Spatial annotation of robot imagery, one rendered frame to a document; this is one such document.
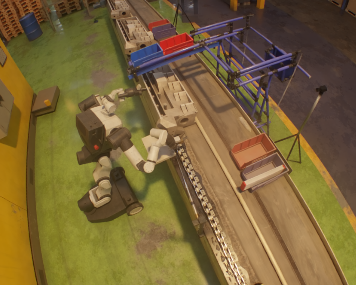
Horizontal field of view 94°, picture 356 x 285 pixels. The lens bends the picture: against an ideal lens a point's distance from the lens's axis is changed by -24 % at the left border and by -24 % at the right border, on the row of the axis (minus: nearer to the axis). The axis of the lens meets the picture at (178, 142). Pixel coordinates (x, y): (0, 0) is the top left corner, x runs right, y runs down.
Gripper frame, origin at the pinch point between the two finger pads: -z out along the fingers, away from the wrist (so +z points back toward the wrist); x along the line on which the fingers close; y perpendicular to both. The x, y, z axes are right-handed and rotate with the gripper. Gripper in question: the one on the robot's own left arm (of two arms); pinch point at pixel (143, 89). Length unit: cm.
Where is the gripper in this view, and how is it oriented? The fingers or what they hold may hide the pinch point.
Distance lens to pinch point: 216.9
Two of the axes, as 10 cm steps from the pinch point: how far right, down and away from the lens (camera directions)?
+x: 3.7, 7.6, -5.3
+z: -9.3, 2.5, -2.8
